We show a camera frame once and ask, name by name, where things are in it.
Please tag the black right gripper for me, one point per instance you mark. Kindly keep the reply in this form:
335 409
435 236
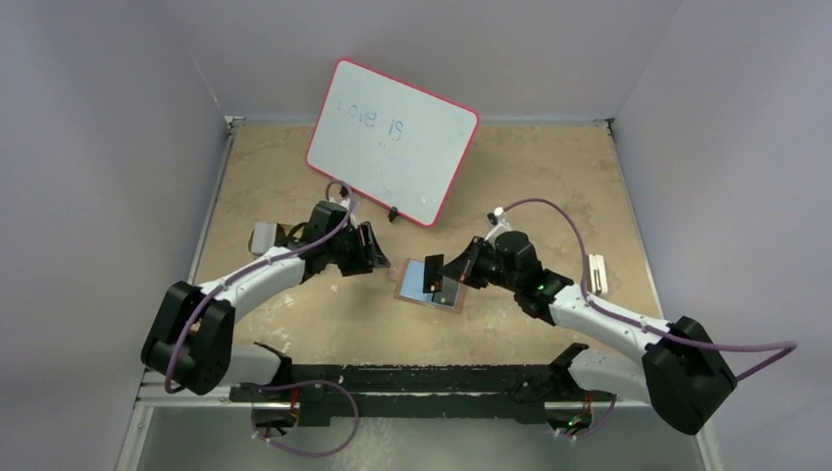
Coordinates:
466 263

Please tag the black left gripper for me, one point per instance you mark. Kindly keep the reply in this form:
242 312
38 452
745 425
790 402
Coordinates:
368 257

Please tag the dark credit card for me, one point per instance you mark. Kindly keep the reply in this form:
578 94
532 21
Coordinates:
447 294
432 273

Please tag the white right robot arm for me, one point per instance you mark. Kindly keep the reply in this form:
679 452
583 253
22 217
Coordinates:
670 366

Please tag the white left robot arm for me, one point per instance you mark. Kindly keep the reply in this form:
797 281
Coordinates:
191 341

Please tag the cream oval tray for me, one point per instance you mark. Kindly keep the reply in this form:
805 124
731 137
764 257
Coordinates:
285 232

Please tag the pink framed whiteboard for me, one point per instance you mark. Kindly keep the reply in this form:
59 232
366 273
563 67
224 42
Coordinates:
395 143

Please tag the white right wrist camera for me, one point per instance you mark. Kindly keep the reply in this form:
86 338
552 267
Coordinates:
498 224

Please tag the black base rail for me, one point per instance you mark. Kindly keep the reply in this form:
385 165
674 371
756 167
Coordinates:
527 394

